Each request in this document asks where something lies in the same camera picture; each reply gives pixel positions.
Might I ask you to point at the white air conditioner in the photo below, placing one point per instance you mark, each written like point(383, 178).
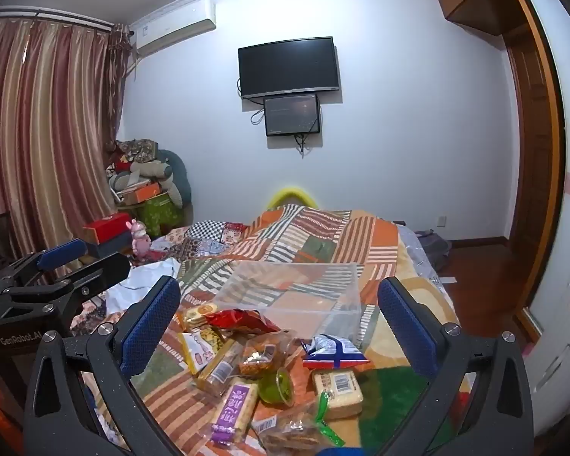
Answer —
point(180, 28)

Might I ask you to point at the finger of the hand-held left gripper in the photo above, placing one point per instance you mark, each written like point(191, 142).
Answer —
point(61, 254)
point(105, 270)

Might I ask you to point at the grey bag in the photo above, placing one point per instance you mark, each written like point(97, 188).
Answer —
point(436, 248)

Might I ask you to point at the teal plush cushion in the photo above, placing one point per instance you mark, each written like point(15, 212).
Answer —
point(178, 175)

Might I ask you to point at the grey plush toy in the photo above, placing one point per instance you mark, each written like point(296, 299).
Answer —
point(142, 171)

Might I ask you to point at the yellow foam pad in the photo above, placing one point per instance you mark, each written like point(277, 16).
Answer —
point(292, 195)

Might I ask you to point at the red box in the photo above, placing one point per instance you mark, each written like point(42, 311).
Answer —
point(107, 228)

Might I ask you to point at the striped patchwork blanket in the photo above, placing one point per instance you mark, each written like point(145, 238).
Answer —
point(313, 237)

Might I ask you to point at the white wall socket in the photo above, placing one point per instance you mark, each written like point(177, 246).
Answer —
point(442, 221)

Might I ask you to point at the grey bedsheet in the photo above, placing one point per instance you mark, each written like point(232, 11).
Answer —
point(415, 247)

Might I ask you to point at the small orange biscuit pack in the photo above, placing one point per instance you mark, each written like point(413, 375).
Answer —
point(199, 314)

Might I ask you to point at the beige patterned fleece blanket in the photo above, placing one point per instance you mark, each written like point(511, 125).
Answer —
point(408, 256)

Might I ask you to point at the white plastic object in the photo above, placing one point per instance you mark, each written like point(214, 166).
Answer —
point(560, 342)

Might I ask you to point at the green jelly cup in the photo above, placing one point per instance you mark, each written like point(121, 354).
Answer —
point(273, 387)

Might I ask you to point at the small clear bag orange snacks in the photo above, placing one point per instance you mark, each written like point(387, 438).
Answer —
point(261, 354)

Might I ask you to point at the orange box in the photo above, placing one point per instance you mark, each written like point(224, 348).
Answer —
point(142, 193)

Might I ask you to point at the blue white red snack packet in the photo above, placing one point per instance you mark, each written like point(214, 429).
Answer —
point(335, 352)

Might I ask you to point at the checkered patchwork quilt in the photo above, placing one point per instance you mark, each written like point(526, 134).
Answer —
point(204, 242)

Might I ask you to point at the wooden door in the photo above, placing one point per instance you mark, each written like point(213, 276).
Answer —
point(532, 152)

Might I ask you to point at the pink plush toy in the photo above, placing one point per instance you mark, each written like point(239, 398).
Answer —
point(140, 237)

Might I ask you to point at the white paper sheet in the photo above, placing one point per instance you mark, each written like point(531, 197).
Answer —
point(448, 280)

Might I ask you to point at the small black monitor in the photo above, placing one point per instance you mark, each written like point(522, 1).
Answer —
point(292, 114)

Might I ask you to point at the dark grey box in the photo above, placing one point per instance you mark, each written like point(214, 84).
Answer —
point(111, 246)

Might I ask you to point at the clear plastic container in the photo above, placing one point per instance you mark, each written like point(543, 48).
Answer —
point(289, 289)

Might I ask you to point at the black wall television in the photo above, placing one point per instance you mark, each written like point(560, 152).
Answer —
point(287, 66)

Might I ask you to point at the brown biscuit bar packet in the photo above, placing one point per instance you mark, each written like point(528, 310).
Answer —
point(218, 368)

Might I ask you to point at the striped red beige curtain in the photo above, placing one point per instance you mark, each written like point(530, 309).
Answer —
point(52, 128)

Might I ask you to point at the purple label snack packet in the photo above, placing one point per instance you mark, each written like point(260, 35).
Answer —
point(232, 411)

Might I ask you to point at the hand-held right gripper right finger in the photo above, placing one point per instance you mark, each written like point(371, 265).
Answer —
point(403, 327)

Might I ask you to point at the floral cushion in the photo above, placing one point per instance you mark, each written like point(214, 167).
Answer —
point(137, 148)

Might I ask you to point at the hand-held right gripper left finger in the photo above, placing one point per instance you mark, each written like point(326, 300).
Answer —
point(153, 324)

